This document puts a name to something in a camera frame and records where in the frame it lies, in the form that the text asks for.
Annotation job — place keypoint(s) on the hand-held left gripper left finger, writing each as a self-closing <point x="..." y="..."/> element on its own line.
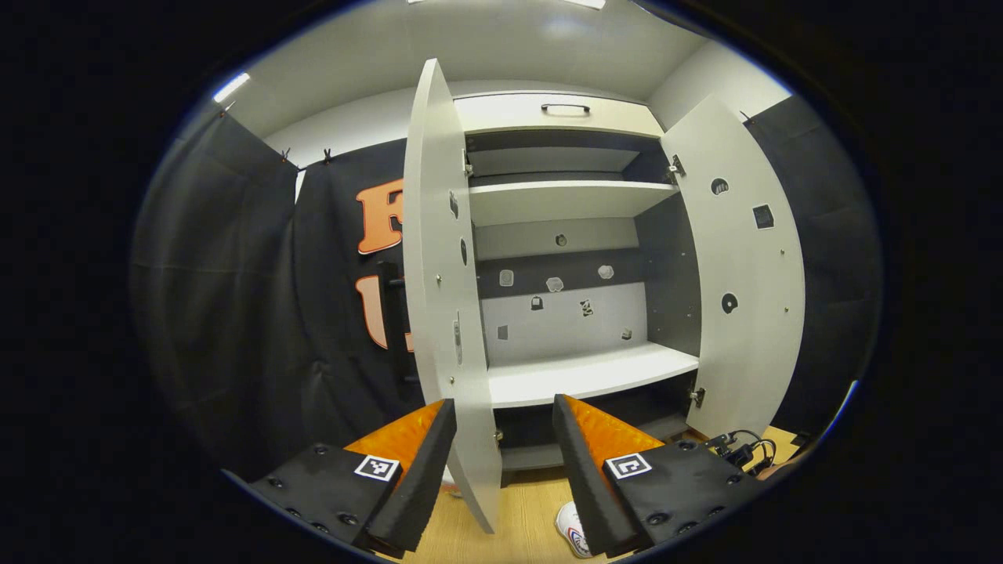
<point x="423" y="478"/>

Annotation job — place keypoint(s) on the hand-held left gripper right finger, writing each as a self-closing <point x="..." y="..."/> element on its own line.
<point x="584" y="478"/>

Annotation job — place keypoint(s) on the white shoe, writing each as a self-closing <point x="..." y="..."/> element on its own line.
<point x="574" y="529"/>

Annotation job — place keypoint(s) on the cabinet door with headphones sticker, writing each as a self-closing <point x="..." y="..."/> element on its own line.
<point x="744" y="313"/>

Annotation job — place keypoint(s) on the grey shoe cabinet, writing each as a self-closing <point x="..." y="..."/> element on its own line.
<point x="564" y="321"/>

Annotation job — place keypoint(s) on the cabinet door with camera sticker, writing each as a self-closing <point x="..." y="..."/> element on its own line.
<point x="439" y="235"/>

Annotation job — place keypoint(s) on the white cabinet shelf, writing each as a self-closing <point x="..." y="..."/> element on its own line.
<point x="588" y="376"/>
<point x="564" y="202"/>

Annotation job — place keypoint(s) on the black backdrop cloth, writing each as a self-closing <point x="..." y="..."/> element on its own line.
<point x="235" y="313"/>

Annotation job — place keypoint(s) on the rectangular ceiling light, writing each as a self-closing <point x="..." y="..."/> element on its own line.
<point x="586" y="3"/>
<point x="231" y="88"/>

